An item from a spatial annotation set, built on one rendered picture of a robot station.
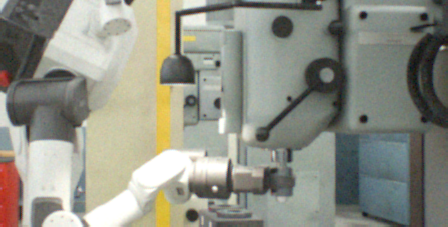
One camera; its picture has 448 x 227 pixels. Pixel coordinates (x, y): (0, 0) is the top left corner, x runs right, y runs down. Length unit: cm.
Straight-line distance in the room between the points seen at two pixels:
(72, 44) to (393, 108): 71
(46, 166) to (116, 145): 168
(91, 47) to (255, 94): 43
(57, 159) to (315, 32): 58
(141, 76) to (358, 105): 186
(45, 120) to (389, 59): 71
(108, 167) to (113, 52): 156
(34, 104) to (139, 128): 166
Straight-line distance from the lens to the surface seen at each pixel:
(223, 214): 179
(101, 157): 319
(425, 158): 175
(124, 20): 160
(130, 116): 319
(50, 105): 155
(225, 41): 148
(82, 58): 164
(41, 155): 153
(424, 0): 155
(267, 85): 142
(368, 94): 146
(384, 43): 148
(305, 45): 145
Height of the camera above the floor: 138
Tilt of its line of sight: 1 degrees up
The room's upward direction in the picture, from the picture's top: straight up
